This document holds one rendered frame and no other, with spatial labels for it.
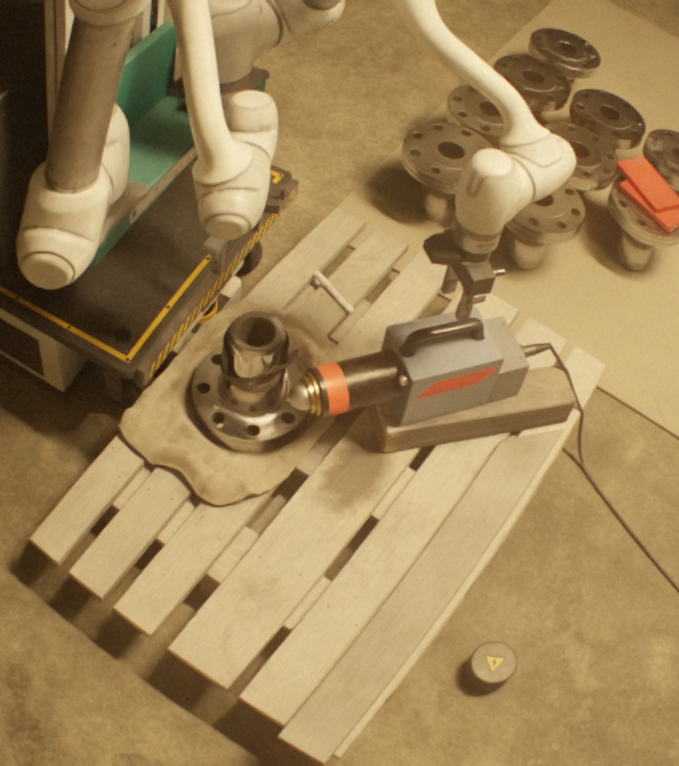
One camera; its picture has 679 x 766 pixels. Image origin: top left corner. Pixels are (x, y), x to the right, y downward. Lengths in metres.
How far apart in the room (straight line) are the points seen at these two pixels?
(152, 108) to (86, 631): 1.16
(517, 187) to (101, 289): 0.97
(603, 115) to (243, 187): 1.82
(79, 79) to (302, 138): 1.72
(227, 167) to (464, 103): 1.47
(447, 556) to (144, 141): 1.07
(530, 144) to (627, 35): 2.38
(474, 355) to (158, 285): 0.68
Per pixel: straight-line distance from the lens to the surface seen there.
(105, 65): 1.47
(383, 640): 2.06
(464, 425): 2.28
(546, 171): 1.87
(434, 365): 2.11
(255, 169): 1.64
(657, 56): 4.13
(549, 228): 2.66
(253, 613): 2.08
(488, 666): 2.19
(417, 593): 2.12
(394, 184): 3.00
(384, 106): 3.30
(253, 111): 1.72
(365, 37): 3.64
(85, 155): 1.60
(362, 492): 2.23
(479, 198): 1.77
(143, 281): 2.30
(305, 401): 2.09
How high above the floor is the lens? 2.07
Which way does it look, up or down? 55 degrees down
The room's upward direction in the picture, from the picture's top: 12 degrees clockwise
